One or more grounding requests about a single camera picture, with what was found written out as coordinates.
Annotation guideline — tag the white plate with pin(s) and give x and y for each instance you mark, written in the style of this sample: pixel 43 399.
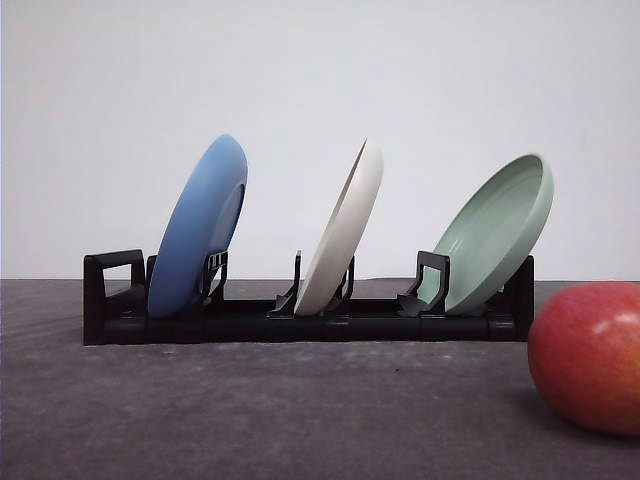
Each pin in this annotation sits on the white plate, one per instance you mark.
pixel 346 234

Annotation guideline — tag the red pomegranate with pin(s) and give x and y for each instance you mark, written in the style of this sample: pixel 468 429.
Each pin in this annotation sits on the red pomegranate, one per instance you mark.
pixel 584 357

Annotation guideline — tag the blue plate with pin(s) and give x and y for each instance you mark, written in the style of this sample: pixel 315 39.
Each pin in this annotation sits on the blue plate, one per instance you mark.
pixel 200 222

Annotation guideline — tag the green plate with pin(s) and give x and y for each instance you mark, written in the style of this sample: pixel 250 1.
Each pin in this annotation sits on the green plate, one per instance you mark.
pixel 493 242

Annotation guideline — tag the black plastic dish rack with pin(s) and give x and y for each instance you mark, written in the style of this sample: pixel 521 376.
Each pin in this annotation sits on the black plastic dish rack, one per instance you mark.
pixel 116 298

